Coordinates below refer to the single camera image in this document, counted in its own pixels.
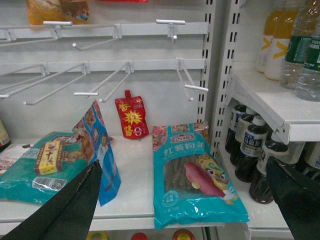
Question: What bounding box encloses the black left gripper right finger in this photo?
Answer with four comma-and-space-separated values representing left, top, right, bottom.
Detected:
266, 156, 320, 240

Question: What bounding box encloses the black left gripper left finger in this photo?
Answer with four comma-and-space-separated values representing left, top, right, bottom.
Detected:
2, 160, 102, 240

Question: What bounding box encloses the clear water bottle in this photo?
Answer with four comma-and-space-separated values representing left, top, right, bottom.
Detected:
294, 0, 320, 102

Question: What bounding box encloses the upper white shelf board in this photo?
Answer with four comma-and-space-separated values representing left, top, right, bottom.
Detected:
224, 62, 320, 144

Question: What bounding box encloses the white slotted shelf upright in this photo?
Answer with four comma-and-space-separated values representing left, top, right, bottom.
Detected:
197, 0, 245, 156

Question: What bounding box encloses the yellow lid sauce jar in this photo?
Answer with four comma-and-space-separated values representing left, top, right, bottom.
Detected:
86, 230, 109, 240

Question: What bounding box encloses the dark oolong tea bottle front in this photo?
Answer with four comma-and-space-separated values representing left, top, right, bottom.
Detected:
249, 132, 289, 204

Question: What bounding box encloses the small yellow spice box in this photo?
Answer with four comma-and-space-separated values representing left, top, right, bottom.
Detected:
33, 140, 65, 176

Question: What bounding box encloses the teal flat noodle bag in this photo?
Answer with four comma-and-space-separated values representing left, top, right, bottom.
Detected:
0, 131, 87, 204

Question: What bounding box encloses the red lid pickle jar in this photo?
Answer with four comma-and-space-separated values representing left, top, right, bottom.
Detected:
130, 232, 148, 240

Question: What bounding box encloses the dark oolong tea bottle blue label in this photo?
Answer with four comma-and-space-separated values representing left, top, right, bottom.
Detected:
234, 115, 268, 183

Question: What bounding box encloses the blue sugar bag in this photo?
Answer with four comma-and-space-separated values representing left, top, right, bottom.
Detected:
72, 100, 122, 206

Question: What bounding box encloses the teal sweet potato noodle bag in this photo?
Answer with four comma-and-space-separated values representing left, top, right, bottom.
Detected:
152, 122, 249, 230

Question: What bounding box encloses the dark chili sauce jar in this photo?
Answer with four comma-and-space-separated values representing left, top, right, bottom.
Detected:
172, 229, 195, 240

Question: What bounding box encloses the red sauce pouch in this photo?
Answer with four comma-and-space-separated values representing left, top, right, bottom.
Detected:
114, 89, 149, 140

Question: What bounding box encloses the white peg hook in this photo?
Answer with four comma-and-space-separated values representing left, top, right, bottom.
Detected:
175, 57, 209, 102

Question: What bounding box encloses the orange snack bag hanging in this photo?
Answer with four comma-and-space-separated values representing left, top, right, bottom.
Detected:
26, 0, 90, 26

